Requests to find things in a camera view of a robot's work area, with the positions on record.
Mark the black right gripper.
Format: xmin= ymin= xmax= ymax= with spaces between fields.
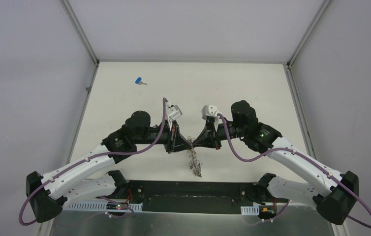
xmin=192 ymin=119 xmax=247 ymax=150

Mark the metal disc with keyrings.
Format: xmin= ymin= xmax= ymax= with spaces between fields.
xmin=186 ymin=136 xmax=202 ymax=177

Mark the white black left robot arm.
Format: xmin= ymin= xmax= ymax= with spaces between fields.
xmin=19 ymin=105 xmax=191 ymax=225

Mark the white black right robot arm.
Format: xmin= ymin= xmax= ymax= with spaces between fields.
xmin=192 ymin=100 xmax=359 ymax=225

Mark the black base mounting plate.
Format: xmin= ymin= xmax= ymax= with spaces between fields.
xmin=95 ymin=180 xmax=289 ymax=216

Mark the blue capped key far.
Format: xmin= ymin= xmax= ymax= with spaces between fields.
xmin=135 ymin=77 xmax=147 ymax=85

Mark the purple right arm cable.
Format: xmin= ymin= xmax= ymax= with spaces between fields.
xmin=217 ymin=113 xmax=371 ymax=231

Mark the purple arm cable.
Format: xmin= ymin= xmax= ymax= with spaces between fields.
xmin=18 ymin=97 xmax=170 ymax=227
xmin=217 ymin=113 xmax=371 ymax=231

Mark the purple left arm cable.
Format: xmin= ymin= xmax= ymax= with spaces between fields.
xmin=18 ymin=97 xmax=170 ymax=227

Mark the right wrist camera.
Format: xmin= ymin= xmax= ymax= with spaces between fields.
xmin=201 ymin=105 xmax=219 ymax=120

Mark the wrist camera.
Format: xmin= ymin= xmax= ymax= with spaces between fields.
xmin=201 ymin=105 xmax=219 ymax=120
xmin=165 ymin=101 xmax=183 ymax=129

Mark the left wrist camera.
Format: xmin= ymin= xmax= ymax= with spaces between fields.
xmin=165 ymin=101 xmax=183 ymax=129

